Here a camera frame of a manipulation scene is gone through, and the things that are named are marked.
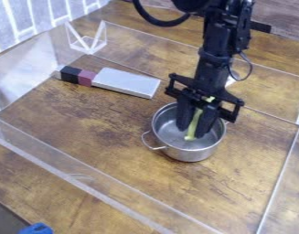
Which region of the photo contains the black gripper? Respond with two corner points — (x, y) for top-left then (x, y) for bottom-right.
(164, 73), (244, 138)

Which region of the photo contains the stainless steel pot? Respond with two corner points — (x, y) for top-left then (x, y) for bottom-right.
(141, 102), (225, 163)

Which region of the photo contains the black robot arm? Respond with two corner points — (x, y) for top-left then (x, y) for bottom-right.
(165, 0), (252, 138)

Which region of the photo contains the grey toy cleaver knife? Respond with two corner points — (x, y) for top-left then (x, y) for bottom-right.
(52, 65), (160, 99)

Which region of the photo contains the blue object at corner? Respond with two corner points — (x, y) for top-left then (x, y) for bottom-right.
(17, 223), (53, 234)

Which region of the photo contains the clear acrylic corner bracket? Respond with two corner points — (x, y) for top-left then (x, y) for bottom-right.
(64, 22), (106, 55)

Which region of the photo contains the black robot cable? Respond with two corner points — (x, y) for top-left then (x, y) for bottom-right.
(132, 0), (253, 82)

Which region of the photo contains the clear acrylic enclosure wall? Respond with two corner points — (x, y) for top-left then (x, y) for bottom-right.
(0, 0), (299, 234)

